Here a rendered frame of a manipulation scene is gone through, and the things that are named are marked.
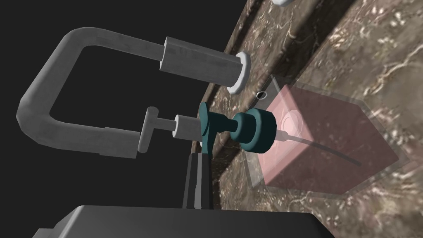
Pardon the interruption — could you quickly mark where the grey tap lever handle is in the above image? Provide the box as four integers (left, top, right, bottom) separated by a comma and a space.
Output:
137, 106, 203, 154

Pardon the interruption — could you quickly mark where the grey curved tap spout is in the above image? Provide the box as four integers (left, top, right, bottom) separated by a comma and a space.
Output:
16, 27, 252, 159

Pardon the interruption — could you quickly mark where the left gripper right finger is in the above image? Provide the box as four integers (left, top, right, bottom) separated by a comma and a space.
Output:
198, 152, 214, 209

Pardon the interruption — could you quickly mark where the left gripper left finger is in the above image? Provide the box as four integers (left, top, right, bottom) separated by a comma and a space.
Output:
182, 151, 199, 209

